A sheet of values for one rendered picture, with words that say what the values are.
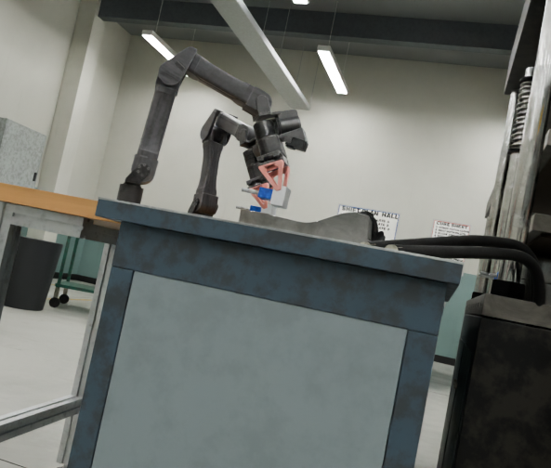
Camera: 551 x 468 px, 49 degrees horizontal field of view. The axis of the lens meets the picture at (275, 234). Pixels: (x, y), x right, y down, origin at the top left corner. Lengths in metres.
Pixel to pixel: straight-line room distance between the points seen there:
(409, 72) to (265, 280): 8.62
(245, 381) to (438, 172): 8.17
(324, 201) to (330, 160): 0.65
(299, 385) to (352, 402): 0.10
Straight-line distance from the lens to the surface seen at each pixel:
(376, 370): 1.08
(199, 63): 1.69
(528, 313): 1.76
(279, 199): 1.62
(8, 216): 1.47
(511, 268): 1.80
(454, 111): 9.40
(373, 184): 9.18
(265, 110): 1.68
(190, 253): 1.16
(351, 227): 1.70
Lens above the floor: 0.71
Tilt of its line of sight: 4 degrees up
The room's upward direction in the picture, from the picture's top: 11 degrees clockwise
